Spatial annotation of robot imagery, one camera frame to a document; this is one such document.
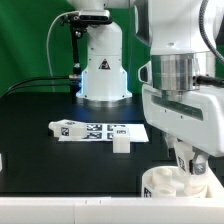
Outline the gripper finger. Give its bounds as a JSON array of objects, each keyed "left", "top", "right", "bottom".
[
  {"left": 163, "top": 133, "right": 177, "bottom": 159},
  {"left": 189, "top": 149, "right": 210, "bottom": 175}
]

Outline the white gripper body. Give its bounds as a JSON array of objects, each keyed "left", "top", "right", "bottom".
[{"left": 138, "top": 62, "right": 224, "bottom": 156}]

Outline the white round stool seat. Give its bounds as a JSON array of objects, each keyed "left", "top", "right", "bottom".
[{"left": 141, "top": 165, "right": 214, "bottom": 199}]

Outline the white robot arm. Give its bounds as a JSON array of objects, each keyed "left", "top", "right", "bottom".
[{"left": 67, "top": 0, "right": 224, "bottom": 159}]

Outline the white marker sheet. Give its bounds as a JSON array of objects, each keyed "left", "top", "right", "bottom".
[{"left": 59, "top": 123, "right": 149, "bottom": 142}]

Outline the white L-shaped fence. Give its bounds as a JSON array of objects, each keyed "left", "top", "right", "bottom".
[{"left": 0, "top": 154, "right": 224, "bottom": 224}]

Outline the black camera stand pole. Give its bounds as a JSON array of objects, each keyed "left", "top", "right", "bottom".
[{"left": 70, "top": 27, "right": 82, "bottom": 102}]

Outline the black cable upper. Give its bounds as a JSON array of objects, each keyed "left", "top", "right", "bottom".
[{"left": 6, "top": 76, "right": 82, "bottom": 93}]

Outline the black cable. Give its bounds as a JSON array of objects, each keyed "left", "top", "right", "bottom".
[
  {"left": 6, "top": 76, "right": 82, "bottom": 93},
  {"left": 0, "top": 83, "right": 82, "bottom": 100}
]

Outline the black camera on stand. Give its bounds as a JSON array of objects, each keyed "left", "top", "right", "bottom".
[{"left": 60, "top": 10, "right": 112, "bottom": 25}]

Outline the black cable lower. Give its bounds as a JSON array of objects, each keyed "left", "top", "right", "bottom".
[{"left": 0, "top": 83, "right": 82, "bottom": 100}]

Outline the grey camera cable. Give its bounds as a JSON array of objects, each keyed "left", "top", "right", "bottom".
[{"left": 45, "top": 11, "right": 80, "bottom": 94}]

